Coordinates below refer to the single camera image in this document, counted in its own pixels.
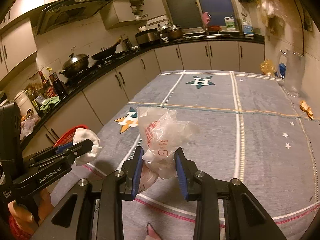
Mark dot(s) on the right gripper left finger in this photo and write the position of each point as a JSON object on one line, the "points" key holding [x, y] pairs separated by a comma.
{"points": [[98, 204]]}

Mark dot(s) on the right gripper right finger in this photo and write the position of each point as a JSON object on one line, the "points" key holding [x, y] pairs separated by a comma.
{"points": [[223, 206]]}

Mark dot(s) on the white sock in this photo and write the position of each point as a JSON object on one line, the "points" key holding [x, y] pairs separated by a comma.
{"points": [[91, 147]]}

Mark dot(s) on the clear printed plastic bag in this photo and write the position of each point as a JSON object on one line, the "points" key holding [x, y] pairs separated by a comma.
{"points": [[162, 134]]}

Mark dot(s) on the person left hand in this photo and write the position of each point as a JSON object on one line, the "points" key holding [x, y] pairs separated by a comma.
{"points": [[21, 221]]}

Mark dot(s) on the crumpled bags on counter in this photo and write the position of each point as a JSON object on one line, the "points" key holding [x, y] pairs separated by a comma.
{"points": [[27, 125]]}

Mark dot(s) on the red plastic mesh basket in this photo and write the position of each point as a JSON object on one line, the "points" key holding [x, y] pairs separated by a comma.
{"points": [[68, 136]]}

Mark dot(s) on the white rice bucket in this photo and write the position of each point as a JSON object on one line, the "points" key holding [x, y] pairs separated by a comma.
{"points": [[24, 103]]}

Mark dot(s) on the green cleaning cloth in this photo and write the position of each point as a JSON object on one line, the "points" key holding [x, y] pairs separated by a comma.
{"points": [[49, 103]]}

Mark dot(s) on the grey star tablecloth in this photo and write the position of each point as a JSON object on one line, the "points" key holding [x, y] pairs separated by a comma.
{"points": [[249, 129]]}

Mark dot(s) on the red label sauce bottle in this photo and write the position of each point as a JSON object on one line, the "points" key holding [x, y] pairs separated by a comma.
{"points": [[49, 91]]}

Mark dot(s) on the dark soy sauce bottle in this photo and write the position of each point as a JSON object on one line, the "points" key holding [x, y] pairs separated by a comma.
{"points": [[57, 84]]}

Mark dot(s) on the steel wok with lid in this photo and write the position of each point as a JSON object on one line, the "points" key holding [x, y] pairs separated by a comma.
{"points": [[74, 65]]}

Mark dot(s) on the small orange candy wrapper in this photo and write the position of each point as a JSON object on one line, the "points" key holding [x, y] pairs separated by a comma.
{"points": [[306, 108]]}

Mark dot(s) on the black frying pan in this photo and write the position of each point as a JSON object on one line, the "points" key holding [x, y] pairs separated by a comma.
{"points": [[106, 52]]}

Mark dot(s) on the yellow crinkled bag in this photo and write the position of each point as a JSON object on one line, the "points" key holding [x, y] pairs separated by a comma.
{"points": [[267, 68]]}

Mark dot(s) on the blue plastic bag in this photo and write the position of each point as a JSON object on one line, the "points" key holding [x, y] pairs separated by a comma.
{"points": [[282, 70]]}

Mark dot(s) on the clear glass pitcher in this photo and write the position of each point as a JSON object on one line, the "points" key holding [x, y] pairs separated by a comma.
{"points": [[294, 72]]}

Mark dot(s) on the range hood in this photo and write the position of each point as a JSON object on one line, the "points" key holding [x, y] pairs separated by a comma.
{"points": [[67, 11]]}

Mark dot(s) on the black rice cooker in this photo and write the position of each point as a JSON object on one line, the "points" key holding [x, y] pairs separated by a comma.
{"points": [[150, 36]]}

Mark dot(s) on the blue white detergent carton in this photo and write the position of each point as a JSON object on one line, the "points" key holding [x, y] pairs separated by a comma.
{"points": [[247, 27]]}

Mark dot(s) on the red bowl on sill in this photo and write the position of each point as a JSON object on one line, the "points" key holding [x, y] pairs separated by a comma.
{"points": [[213, 28]]}

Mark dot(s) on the green detergent jug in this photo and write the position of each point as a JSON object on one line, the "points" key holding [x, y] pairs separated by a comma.
{"points": [[230, 23]]}

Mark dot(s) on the steel stock pot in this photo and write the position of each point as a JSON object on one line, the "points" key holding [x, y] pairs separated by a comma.
{"points": [[172, 32]]}

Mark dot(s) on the pink rubber glove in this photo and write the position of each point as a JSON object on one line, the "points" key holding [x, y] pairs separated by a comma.
{"points": [[206, 18]]}

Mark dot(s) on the hanging plastic bags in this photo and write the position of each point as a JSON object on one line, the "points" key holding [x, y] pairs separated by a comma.
{"points": [[272, 16]]}

